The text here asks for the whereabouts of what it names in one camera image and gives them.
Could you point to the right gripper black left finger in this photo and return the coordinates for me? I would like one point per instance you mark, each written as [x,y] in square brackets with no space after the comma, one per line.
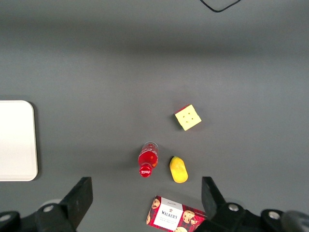
[77,200]

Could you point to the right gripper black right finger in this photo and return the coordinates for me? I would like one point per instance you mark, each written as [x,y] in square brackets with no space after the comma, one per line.
[212,200]

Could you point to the red coke bottle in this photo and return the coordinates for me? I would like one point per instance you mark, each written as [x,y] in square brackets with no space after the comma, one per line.
[148,159]

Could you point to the red Walkers cookie box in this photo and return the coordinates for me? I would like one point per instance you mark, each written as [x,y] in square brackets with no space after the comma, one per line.
[169,213]

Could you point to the pale pink rectangular tray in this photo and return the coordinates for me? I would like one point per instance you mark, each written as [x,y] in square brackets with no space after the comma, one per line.
[17,140]

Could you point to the colourful Rubik's cube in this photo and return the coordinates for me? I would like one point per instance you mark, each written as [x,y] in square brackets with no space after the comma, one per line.
[188,118]

